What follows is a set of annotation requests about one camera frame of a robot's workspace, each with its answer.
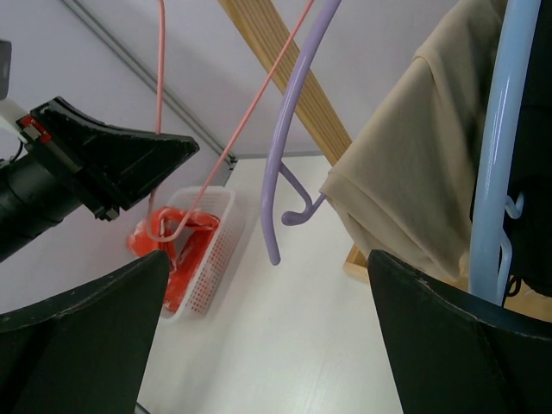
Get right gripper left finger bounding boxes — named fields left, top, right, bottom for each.
left=1, top=250, right=170, bottom=413

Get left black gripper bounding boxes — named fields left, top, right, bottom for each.
left=16, top=97, right=199, bottom=221

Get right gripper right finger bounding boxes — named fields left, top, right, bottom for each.
left=367, top=250, right=551, bottom=413

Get red white patterned trousers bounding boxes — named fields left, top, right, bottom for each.
left=127, top=211, right=220, bottom=312

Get pink wire hanger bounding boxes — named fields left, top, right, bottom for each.
left=146, top=0, right=317, bottom=241

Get purple hanger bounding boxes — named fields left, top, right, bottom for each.
left=260, top=0, right=341, bottom=266

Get blue hanger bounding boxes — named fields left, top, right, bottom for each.
left=468, top=1, right=541, bottom=306

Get beige trousers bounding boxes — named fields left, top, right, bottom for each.
left=321, top=1, right=506, bottom=283

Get white plastic basket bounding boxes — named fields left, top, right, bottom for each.
left=160, top=186, right=245, bottom=323

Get aluminium corner frame post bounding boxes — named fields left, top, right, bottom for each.
left=60, top=1, right=225, bottom=192

